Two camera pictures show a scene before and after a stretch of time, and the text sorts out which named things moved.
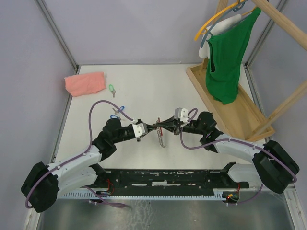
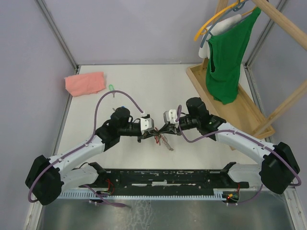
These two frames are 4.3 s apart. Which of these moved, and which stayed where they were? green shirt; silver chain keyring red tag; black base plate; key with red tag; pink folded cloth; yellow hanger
Moved: key with red tag; silver chain keyring red tag
Stayed: green shirt; pink folded cloth; black base plate; yellow hanger
